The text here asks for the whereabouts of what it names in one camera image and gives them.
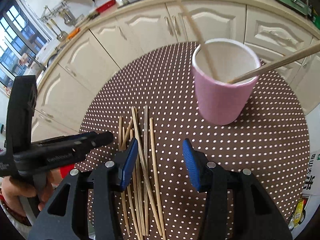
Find person's left hand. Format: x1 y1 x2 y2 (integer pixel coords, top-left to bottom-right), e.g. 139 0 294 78
2 171 54 217

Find kitchen window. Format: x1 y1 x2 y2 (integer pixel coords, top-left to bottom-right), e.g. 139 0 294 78
1 0 49 88

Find white base cabinets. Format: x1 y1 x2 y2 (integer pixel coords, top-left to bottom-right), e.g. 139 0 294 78
31 0 319 141

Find red rectangular dish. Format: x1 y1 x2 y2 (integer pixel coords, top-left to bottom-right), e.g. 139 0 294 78
95 0 117 13

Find red plastic bucket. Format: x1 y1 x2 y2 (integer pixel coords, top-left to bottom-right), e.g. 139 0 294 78
59 164 75 179

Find steel kitchen sink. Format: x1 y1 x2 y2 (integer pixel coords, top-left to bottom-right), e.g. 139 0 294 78
36 48 62 79

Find wooden chopstick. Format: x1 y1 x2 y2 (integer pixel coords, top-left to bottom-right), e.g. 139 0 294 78
118 116 131 236
228 41 320 84
121 119 133 150
131 106 162 236
175 0 218 79
129 129 146 237
143 105 150 237
149 118 167 240

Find rice bag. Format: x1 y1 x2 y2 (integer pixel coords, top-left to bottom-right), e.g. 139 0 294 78
303 151 320 195

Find brown polka dot tablecloth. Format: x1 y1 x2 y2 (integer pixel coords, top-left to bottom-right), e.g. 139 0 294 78
80 42 310 239

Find wall utensil rack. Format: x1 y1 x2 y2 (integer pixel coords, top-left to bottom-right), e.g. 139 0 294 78
40 2 76 42

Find pink white cup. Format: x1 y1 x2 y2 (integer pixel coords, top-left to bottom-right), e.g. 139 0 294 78
191 38 260 125

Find wooden chopstick on table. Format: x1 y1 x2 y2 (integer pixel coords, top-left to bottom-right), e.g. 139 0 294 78
143 105 150 237
118 116 131 236
131 106 162 236
121 119 133 150
129 129 146 237
149 118 167 240

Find orange kitchen tool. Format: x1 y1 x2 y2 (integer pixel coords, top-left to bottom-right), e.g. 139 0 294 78
67 28 80 40

